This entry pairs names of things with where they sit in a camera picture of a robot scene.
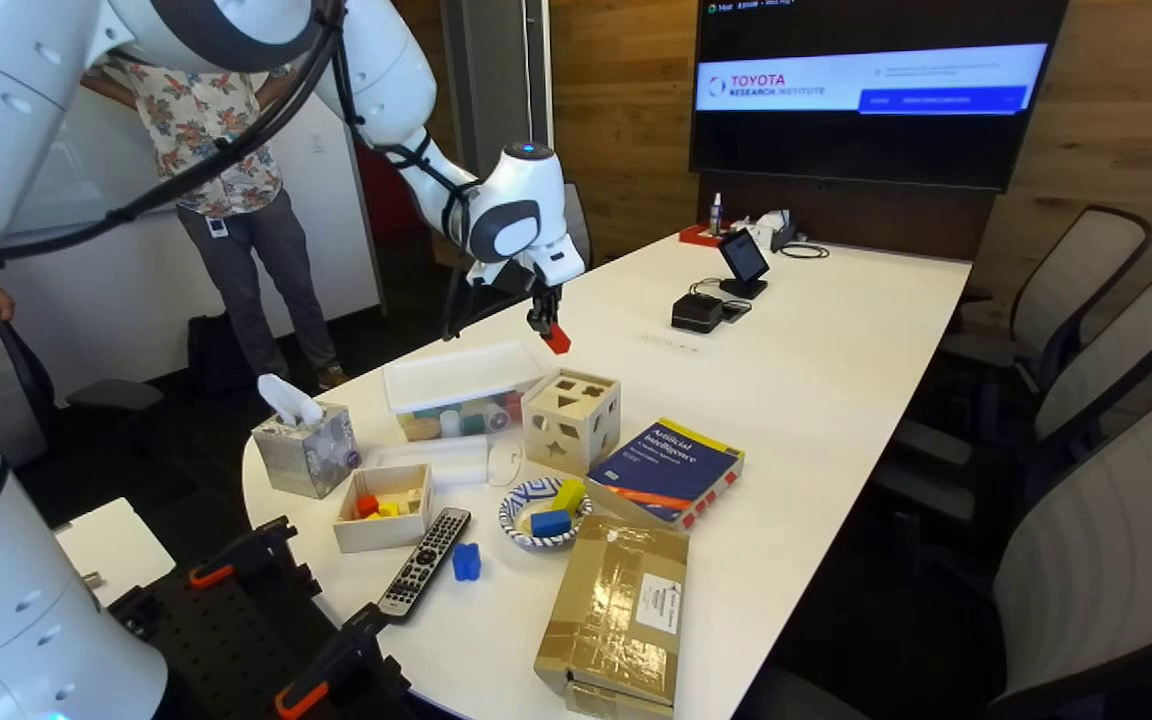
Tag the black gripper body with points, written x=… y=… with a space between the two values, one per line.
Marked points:
x=520 y=277

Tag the orange-red cube block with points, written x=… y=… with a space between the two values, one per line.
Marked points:
x=558 y=338

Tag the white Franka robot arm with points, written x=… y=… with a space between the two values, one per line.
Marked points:
x=18 y=135

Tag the clear plastic container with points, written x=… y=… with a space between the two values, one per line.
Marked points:
x=461 y=393

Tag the wooden shape sorter box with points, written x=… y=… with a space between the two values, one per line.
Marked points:
x=575 y=420

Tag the black conference device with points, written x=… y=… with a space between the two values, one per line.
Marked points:
x=696 y=315

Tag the red item with bottle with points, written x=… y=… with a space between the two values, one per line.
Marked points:
x=707 y=227

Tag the yellow rectangular block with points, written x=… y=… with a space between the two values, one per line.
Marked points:
x=571 y=498

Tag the small tablet on stand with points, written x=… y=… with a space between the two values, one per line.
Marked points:
x=743 y=256

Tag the blue striped paper plate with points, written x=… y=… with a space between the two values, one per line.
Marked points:
x=519 y=515

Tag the blue rectangular block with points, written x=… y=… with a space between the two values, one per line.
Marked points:
x=550 y=522

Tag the yellow block in tray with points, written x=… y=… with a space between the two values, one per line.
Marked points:
x=399 y=506

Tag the blue clover-shaped block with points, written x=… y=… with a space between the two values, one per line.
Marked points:
x=464 y=562

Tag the red block in tray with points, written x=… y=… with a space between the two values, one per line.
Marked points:
x=365 y=506

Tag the white tissue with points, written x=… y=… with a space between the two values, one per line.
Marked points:
x=287 y=396

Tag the white tray with items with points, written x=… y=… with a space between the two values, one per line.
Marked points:
x=381 y=528

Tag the grey patterned tissue box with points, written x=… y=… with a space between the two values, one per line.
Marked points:
x=309 y=457

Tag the white remote control black buttons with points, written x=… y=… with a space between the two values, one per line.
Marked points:
x=426 y=562

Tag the taped brown cardboard box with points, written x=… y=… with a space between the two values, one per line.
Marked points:
x=617 y=620

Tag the person in floral shirt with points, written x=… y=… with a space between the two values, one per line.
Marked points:
x=223 y=173

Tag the black mounting board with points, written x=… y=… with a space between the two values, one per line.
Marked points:
x=223 y=640

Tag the white sheet on floor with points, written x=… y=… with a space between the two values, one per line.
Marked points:
x=114 y=549

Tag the grey mesh office chair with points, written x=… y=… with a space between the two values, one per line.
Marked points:
x=1078 y=287
x=1109 y=355
x=1119 y=544

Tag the wall-mounted tv screen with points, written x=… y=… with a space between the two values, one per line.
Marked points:
x=870 y=83

